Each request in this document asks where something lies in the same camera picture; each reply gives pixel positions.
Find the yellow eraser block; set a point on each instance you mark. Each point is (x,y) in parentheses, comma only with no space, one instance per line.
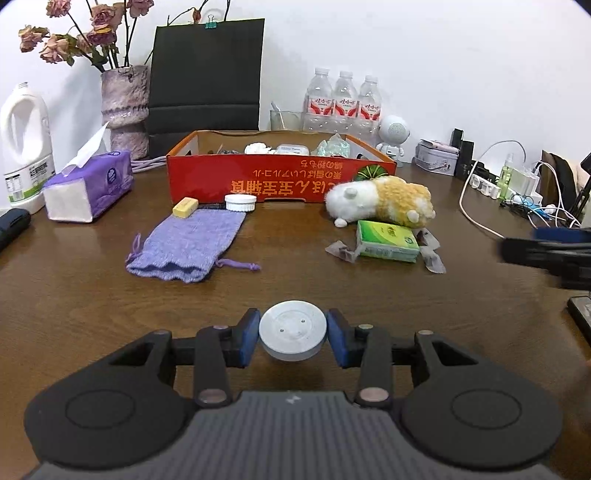
(184,206)

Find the white paper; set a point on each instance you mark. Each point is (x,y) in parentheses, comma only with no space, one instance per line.
(258,148)

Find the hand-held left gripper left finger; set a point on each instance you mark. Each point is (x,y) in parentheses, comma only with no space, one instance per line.
(249,337)

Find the clear small sachet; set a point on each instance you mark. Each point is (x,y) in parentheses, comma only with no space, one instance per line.
(341,251)
(431,256)

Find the green tissue packet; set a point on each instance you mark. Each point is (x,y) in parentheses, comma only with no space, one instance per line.
(385,237)

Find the white round lid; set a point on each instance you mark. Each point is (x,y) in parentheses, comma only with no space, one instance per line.
(240,203)

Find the black paper bag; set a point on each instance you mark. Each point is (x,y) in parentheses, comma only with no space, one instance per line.
(207,78)

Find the dark bag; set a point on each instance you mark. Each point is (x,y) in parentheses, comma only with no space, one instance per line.
(561,177)

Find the white and yellow plush hamster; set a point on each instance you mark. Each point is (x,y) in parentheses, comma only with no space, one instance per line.
(383,196)

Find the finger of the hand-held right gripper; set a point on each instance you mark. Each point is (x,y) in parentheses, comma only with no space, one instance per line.
(545,251)

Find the black flat device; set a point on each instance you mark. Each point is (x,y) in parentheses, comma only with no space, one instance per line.
(581,314)

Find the green binder clip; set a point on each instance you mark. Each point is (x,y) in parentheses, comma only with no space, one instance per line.
(211,24)

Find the dried rose bouquet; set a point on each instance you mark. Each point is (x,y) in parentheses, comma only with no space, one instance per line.
(101,18)

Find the white power strip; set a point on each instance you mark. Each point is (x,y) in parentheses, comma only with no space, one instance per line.
(485,184)

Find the clear water bottle red label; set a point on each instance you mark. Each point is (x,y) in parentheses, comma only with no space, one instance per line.
(371,108)
(346,104)
(318,101)

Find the red cardboard box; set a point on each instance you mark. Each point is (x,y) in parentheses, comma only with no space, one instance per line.
(277,177)

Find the purple tissue pack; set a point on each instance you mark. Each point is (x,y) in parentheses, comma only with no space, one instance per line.
(101,184)

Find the white charger block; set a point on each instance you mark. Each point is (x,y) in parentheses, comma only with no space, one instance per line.
(526,182)

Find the clear glass cup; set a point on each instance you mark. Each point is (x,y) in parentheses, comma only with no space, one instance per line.
(288,121)

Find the green spray bottle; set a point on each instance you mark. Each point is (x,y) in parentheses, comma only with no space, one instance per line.
(505,180)

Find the iridescent plastic bag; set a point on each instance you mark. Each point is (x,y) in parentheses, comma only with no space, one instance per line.
(334,146)

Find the white robot figure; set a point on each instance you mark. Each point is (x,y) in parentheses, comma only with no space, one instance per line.
(392,131)

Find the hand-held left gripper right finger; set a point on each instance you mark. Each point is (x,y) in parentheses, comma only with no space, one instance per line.
(337,341)

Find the white round disc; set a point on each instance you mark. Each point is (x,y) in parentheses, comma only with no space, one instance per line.
(293,330)

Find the white detergent jug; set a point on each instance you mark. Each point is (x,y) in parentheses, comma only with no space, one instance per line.
(27,184)

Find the black glasses case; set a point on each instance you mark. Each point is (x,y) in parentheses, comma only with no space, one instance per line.
(11,224)

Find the grey metal tin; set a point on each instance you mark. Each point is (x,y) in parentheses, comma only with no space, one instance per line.
(434,159)

